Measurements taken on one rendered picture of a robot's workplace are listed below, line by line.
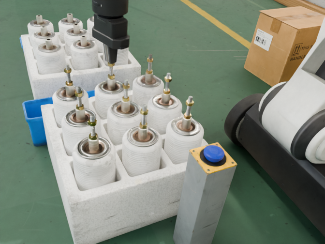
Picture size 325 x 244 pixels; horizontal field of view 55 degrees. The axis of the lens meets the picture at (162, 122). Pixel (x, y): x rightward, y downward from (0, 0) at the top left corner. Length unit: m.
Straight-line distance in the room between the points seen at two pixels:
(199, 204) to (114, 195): 0.20
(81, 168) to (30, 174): 0.35
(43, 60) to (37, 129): 0.24
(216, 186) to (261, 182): 0.44
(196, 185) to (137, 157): 0.17
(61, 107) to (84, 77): 0.30
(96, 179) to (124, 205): 0.10
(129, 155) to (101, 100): 0.23
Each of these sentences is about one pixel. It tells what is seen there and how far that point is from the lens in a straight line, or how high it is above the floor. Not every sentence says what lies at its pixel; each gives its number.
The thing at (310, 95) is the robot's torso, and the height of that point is 0.40.
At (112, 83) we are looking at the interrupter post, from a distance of 0.91.
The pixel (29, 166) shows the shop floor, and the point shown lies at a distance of 1.07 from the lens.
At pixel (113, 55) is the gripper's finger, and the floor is 0.36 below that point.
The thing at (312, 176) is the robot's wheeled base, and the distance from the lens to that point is 0.90.
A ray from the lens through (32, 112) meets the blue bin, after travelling 1.16.
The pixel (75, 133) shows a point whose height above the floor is 0.24.
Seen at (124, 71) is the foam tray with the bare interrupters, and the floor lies 0.17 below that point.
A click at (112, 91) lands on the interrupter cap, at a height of 0.25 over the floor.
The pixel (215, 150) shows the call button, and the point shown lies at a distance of 0.62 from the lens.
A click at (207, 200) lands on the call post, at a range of 0.66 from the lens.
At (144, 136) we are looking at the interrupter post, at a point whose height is 0.26.
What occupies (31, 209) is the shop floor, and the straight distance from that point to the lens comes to 0.95.
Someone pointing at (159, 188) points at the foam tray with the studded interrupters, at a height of 0.14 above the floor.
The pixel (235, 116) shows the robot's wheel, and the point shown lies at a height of 0.14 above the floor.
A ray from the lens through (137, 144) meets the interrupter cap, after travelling 0.73.
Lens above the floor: 0.73
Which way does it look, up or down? 37 degrees down
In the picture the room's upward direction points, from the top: 6 degrees clockwise
